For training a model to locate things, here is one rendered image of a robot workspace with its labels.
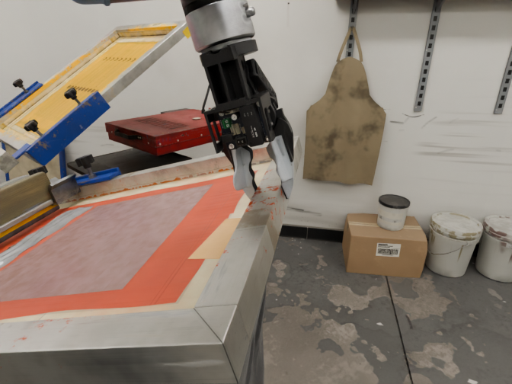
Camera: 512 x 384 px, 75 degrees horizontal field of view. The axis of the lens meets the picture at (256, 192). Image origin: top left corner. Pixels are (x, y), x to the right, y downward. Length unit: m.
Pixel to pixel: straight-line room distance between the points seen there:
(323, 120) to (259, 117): 2.03
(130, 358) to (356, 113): 2.26
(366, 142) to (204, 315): 2.29
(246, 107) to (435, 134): 2.28
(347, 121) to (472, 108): 0.79
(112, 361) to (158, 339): 0.04
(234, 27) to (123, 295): 0.32
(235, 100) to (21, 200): 0.62
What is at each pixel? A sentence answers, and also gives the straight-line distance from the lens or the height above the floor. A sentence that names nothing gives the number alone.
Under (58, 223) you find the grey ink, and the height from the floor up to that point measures 1.11.
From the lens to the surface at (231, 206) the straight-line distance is 0.55.
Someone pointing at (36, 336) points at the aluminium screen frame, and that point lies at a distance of 0.36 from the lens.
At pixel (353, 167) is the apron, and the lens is 2.50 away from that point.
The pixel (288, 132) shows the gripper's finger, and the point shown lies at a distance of 0.45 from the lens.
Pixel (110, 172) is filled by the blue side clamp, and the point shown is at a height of 1.15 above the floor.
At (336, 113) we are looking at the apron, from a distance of 2.44.
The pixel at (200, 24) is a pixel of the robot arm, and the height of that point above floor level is 1.48.
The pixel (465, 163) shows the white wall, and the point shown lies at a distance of 2.73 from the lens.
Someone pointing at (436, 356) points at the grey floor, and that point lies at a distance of 2.13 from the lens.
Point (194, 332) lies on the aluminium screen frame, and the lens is 0.26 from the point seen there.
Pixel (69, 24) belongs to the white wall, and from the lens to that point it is 3.12.
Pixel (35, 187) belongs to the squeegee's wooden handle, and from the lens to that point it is 0.92.
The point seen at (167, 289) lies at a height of 1.21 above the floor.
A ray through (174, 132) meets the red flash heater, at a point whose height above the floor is 1.10.
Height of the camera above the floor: 1.45
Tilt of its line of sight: 23 degrees down
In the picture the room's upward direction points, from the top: straight up
